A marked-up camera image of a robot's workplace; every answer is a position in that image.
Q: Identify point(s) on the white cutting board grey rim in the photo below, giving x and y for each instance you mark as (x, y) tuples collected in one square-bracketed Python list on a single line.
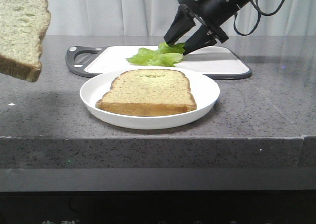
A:
[(213, 61)]

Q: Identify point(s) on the bread slice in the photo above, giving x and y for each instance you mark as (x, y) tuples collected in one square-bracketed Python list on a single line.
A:
[(23, 26), (149, 92)]

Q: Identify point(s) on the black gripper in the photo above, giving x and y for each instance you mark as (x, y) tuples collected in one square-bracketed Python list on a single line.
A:
[(210, 13)]

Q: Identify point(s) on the black appliance front panel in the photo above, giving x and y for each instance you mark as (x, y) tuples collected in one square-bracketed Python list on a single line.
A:
[(159, 207)]

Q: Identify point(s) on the green lettuce leaf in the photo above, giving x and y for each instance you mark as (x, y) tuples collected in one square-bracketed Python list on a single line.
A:
[(165, 55)]

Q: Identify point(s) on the white round plate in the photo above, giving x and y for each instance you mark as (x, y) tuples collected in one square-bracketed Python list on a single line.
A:
[(204, 90)]

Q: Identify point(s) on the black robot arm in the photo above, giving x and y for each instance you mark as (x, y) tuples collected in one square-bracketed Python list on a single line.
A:
[(210, 13)]

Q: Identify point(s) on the white curtain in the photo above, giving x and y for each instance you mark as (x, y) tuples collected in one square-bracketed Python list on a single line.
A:
[(154, 17)]

